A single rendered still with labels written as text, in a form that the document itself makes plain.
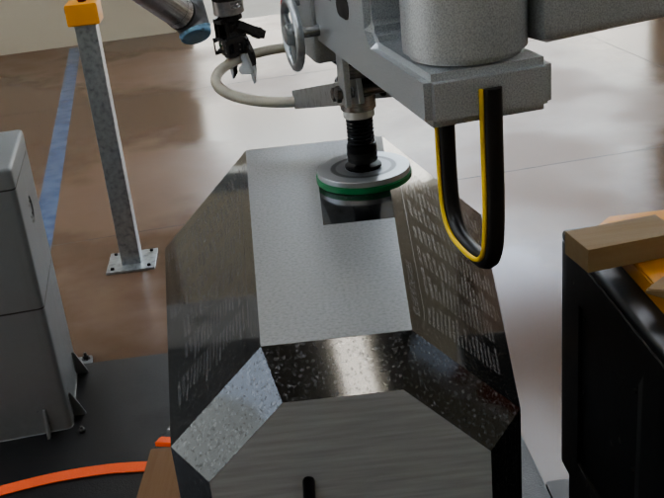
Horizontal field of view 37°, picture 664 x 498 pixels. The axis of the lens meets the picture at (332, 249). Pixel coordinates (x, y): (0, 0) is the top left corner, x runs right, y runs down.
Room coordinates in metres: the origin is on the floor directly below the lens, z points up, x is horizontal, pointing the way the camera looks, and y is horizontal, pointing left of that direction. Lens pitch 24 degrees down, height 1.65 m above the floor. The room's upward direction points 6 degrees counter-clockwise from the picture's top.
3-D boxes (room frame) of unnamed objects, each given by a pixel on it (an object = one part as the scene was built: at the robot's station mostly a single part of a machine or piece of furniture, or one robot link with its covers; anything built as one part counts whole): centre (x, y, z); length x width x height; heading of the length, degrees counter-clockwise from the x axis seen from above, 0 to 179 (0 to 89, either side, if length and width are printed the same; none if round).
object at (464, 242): (1.48, -0.23, 1.10); 0.23 x 0.03 x 0.32; 12
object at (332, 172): (2.13, -0.09, 0.89); 0.21 x 0.21 x 0.01
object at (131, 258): (3.76, 0.84, 0.54); 0.20 x 0.20 x 1.09; 3
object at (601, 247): (1.77, -0.58, 0.81); 0.20 x 0.10 x 0.05; 101
